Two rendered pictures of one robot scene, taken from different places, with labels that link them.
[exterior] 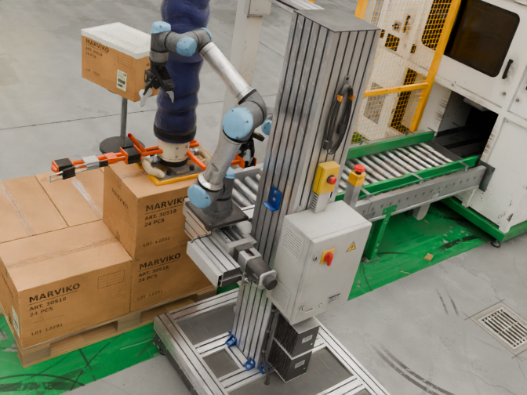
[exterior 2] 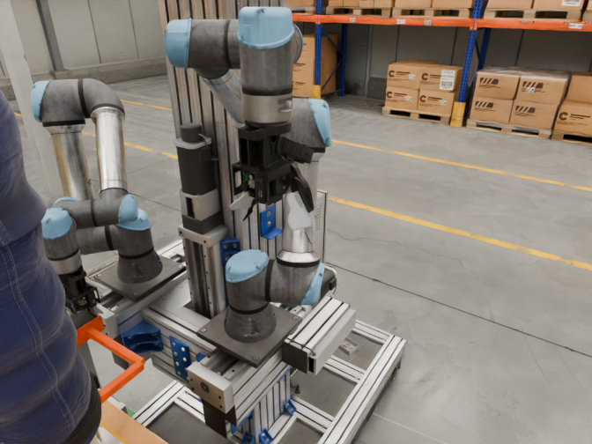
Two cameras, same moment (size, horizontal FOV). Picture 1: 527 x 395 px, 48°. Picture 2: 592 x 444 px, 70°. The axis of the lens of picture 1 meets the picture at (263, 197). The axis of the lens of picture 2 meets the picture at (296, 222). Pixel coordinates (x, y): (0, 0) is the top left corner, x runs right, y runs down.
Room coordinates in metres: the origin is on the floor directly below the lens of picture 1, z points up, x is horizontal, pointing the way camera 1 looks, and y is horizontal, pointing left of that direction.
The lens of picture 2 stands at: (2.44, 1.17, 1.89)
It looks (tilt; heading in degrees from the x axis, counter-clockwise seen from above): 28 degrees down; 255
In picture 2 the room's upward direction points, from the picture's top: straight up
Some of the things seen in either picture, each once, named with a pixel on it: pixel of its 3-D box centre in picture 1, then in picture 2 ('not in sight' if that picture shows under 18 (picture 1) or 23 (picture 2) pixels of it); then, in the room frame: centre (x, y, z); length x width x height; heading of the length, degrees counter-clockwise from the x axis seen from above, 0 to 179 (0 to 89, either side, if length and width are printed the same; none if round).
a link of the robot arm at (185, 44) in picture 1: (183, 43); (268, 45); (2.30, 0.44, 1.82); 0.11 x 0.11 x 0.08; 67
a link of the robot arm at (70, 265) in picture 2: not in sight; (65, 260); (2.77, 0.15, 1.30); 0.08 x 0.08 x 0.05
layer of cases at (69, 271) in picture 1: (96, 237); not in sight; (2.80, 0.96, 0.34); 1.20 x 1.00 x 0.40; 132
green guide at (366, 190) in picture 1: (414, 180); not in sight; (3.85, -1.07, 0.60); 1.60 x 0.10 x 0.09; 132
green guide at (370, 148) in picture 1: (365, 146); not in sight; (4.25, -0.71, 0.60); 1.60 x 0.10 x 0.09; 132
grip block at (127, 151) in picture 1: (130, 154); not in sight; (2.61, 0.72, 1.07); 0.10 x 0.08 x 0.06; 42
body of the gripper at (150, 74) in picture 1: (156, 73); (266, 159); (2.32, 0.54, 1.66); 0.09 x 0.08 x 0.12; 41
